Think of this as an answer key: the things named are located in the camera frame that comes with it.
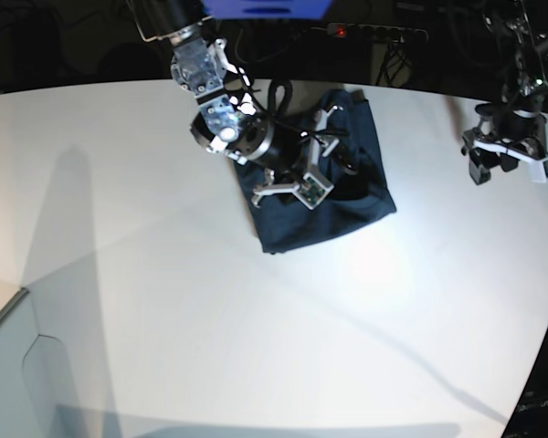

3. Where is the black hanging cable bundle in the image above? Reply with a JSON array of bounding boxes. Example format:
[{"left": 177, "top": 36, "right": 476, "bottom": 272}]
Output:
[{"left": 374, "top": 40, "right": 416, "bottom": 88}]

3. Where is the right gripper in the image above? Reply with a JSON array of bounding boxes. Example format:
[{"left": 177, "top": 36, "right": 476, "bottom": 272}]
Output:
[{"left": 251, "top": 104, "right": 359, "bottom": 208}]

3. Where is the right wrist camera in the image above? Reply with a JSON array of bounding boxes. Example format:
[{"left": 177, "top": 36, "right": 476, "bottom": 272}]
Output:
[{"left": 294, "top": 173, "right": 334, "bottom": 211}]

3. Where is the white power strip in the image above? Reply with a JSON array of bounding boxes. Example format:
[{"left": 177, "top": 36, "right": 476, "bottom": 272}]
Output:
[{"left": 326, "top": 23, "right": 429, "bottom": 44}]

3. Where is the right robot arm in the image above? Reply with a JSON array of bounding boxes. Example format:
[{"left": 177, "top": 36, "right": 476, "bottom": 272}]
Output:
[{"left": 130, "top": 1, "right": 357, "bottom": 210}]

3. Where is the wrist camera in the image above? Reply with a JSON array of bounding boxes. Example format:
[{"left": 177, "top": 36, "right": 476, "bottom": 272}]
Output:
[
  {"left": 528, "top": 156, "right": 548, "bottom": 183},
  {"left": 294, "top": 173, "right": 334, "bottom": 211}
]

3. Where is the blue plastic box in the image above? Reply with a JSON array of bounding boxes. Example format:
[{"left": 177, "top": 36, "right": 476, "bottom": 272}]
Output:
[{"left": 203, "top": 0, "right": 332, "bottom": 20}]

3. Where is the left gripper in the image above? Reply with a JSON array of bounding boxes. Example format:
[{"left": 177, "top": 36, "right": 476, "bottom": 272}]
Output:
[{"left": 461, "top": 113, "right": 548, "bottom": 184}]

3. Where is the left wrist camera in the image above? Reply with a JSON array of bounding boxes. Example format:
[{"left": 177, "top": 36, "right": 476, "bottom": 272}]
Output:
[{"left": 528, "top": 156, "right": 548, "bottom": 183}]

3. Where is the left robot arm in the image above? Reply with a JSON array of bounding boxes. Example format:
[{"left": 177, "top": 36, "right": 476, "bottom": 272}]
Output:
[{"left": 461, "top": 1, "right": 548, "bottom": 185}]

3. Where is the black cable loop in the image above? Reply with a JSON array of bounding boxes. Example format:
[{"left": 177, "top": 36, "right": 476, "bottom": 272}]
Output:
[{"left": 227, "top": 17, "right": 311, "bottom": 69}]

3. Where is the navy blue t-shirt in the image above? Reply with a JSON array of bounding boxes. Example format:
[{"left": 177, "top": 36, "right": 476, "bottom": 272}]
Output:
[{"left": 233, "top": 89, "right": 398, "bottom": 256}]

